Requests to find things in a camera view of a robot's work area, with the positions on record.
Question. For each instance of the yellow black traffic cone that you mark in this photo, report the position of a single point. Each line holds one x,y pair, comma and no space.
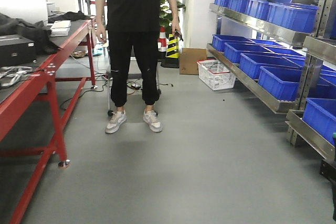
171,59

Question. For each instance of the brown cardboard box on floor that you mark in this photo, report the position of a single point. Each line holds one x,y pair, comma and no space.
189,58

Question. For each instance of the red white traffic cone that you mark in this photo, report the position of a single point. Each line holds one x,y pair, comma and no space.
162,40

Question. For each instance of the green potted plant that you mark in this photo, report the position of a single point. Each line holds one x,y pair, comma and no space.
169,14

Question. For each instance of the person in black t-shirt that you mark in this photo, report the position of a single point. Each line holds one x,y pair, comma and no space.
131,26

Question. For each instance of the steel shelving rack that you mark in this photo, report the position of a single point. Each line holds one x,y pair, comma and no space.
286,69

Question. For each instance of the black equipment case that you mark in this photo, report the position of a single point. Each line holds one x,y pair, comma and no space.
16,50

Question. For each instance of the red frame workbench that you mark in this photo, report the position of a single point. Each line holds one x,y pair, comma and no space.
41,86

